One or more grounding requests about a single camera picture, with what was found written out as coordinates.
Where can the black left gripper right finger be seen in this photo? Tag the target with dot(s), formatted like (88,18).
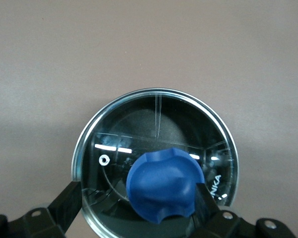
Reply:
(206,210)

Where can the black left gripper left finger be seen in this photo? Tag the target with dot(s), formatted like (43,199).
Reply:
(67,208)

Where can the glass lid with blue knob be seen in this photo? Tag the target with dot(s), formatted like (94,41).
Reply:
(161,183)

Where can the brown table cover cloth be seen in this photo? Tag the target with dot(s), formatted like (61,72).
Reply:
(64,49)

